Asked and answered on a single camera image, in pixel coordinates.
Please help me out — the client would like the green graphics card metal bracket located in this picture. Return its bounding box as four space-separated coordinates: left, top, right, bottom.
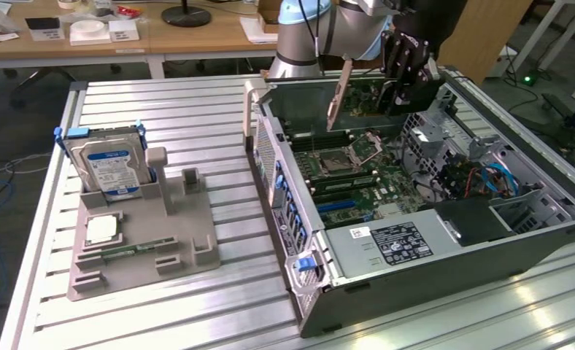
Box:
324 59 418 133

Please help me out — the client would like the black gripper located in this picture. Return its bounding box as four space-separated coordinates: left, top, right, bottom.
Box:
379 0 469 117

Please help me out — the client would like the green RAM stick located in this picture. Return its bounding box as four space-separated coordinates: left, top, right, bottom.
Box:
99 243 161 258
310 177 375 191

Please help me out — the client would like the black and silver PC case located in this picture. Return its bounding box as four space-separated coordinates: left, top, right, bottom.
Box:
242 65 575 338

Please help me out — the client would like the brown cardboard box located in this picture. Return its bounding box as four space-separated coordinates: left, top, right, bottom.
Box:
256 0 283 26

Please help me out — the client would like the grey plastic parts rack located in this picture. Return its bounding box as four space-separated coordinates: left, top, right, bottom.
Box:
67 145 220 303

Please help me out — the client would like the metal disk bay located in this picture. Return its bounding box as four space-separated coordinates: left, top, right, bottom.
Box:
489 184 569 234

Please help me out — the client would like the black round lamp base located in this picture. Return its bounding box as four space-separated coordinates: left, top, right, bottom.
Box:
160 0 214 28

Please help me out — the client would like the blue data wire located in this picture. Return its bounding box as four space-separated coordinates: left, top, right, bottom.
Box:
481 162 521 200

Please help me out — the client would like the black plastic shroud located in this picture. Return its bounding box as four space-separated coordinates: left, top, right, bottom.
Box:
433 198 517 246

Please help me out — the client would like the black-topped white box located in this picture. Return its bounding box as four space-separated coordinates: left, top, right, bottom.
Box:
23 17 65 42

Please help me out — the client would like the silver CPU chip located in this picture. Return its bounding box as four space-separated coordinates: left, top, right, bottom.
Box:
84 215 121 246

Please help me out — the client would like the blue expansion slot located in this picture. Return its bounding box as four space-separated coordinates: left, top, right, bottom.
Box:
318 201 357 214

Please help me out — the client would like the green motherboard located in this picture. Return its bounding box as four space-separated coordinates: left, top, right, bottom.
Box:
286 125 439 229

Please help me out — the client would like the perforated metal drive cage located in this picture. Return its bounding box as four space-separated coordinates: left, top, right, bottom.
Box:
401 111 457 172

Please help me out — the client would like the wooden desk white frame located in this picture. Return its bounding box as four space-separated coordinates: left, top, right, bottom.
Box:
148 0 282 79
0 0 152 79

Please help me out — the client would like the CPU socket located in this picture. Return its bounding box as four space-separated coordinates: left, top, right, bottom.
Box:
315 147 359 176

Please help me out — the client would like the hard disk in blue caddy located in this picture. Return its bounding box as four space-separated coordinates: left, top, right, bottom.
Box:
52 122 156 203

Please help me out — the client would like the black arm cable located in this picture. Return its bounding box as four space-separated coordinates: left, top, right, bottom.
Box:
294 0 328 77

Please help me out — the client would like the black expansion slot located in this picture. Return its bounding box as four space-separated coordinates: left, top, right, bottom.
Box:
314 195 361 206

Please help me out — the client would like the grey power supply unit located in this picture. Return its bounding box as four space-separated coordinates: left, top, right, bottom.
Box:
323 209 463 289

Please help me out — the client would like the small white box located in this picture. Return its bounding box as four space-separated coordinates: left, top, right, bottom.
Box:
107 20 141 43

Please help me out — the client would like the silver socket cover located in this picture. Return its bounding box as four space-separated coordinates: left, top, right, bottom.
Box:
347 131 386 160

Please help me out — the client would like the white paper stack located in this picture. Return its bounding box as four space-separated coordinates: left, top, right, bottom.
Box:
239 16 279 44

